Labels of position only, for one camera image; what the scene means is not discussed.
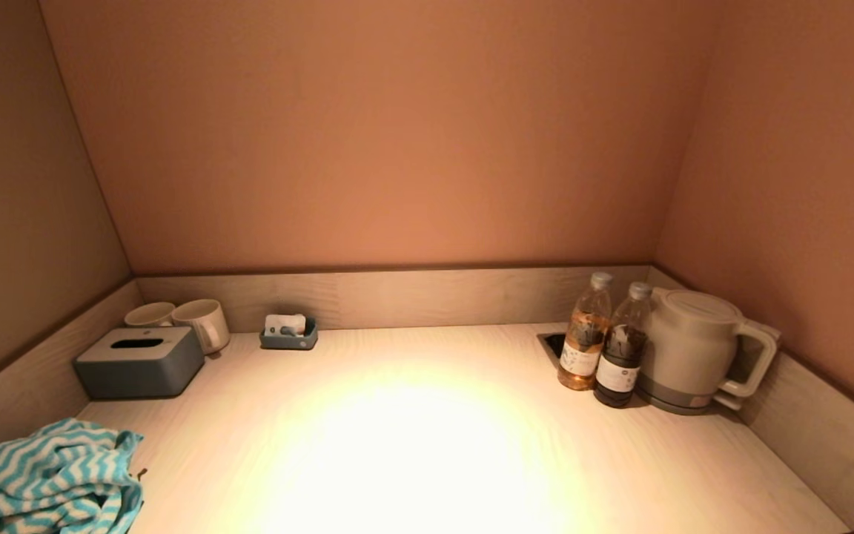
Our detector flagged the blue white striped cloth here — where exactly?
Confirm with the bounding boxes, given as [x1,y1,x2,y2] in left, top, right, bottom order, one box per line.
[0,418,145,534]

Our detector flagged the recessed black socket box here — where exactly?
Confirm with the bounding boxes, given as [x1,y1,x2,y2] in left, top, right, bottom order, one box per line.
[537,332,569,368]

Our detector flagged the white sachet packet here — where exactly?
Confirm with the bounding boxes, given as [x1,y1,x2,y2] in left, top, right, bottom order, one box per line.
[265,314,307,337]

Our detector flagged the small blue-grey tray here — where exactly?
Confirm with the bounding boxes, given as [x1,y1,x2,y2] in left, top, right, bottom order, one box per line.
[259,318,319,351]

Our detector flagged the amber tea bottle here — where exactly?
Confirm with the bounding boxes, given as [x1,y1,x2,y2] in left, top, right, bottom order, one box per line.
[557,271,614,391]

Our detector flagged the dark tea bottle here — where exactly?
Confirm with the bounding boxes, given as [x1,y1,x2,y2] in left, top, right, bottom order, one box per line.
[594,281,655,408]

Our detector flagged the white ceramic mug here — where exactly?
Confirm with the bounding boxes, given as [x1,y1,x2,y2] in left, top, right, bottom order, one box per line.
[171,299,231,355]
[124,302,176,329]

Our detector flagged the white electric kettle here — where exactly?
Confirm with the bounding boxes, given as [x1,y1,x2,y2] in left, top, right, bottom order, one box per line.
[638,288,780,405]

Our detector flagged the grey kettle base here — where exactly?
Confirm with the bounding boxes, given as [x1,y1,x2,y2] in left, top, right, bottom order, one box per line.
[638,371,743,416]

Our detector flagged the grey tissue box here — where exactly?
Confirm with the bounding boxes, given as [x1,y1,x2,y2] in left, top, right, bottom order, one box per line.
[73,326,205,400]

